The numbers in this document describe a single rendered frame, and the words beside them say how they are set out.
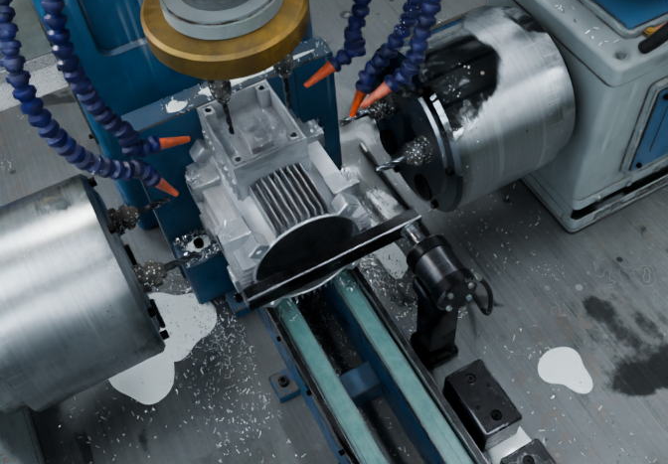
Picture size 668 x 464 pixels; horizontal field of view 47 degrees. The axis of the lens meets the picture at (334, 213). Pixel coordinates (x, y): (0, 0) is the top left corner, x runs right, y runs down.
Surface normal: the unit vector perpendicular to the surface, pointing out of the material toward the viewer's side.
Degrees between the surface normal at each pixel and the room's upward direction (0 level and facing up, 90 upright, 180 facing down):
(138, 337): 81
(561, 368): 0
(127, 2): 90
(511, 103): 47
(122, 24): 90
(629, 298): 0
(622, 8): 0
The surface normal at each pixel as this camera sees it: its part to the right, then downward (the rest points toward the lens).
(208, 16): -0.07, -0.59
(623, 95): 0.47, 0.69
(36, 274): 0.14, -0.25
